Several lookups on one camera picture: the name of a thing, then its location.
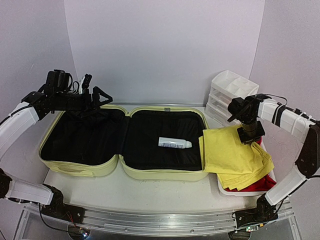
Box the white plastic drawer organizer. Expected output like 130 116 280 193
205 70 260 127

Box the white perforated plastic basket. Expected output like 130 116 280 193
217 177 266 197

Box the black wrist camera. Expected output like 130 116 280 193
227 97 248 123
45 69 72 93

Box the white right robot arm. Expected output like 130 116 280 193
228 93 320 226

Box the pale green hard-shell suitcase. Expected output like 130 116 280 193
38 104 208 182

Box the red garment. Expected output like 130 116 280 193
218 142 277 193

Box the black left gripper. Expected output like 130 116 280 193
54 85 112 118

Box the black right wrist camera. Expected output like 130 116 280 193
227 97 248 123

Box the white small bottle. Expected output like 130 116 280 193
158 137 192 149

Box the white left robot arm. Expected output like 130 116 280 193
0 87 113 219

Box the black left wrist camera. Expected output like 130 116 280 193
45 69 72 93

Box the yellow garment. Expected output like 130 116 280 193
198 125 262 177

